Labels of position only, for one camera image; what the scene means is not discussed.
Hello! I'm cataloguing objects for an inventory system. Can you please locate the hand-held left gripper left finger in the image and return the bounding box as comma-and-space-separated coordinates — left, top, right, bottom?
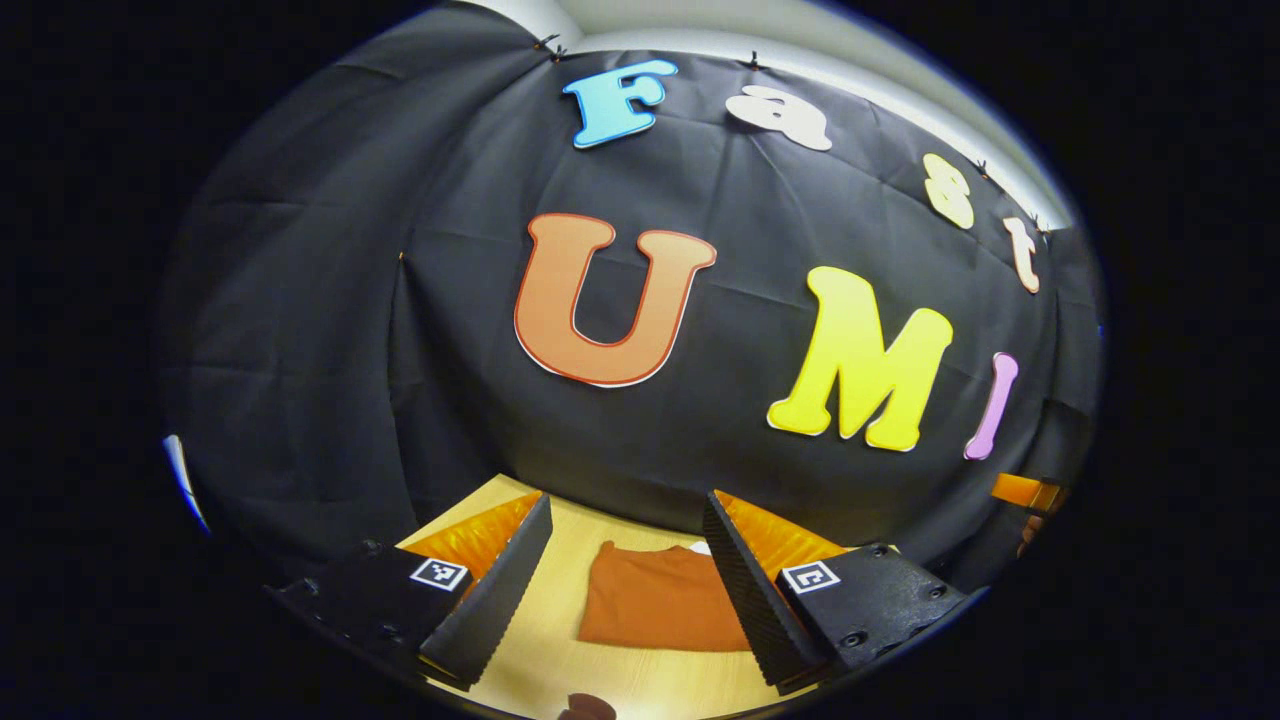
265, 492, 554, 691

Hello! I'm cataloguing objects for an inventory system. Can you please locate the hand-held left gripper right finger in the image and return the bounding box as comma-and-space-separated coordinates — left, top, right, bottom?
702, 490, 969, 696

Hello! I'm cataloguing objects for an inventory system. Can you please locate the orange button-up jacket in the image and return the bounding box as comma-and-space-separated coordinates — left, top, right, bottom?
578, 540, 753, 653

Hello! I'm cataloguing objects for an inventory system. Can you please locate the black backdrop cloth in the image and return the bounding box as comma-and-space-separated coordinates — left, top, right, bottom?
155, 5, 1106, 591

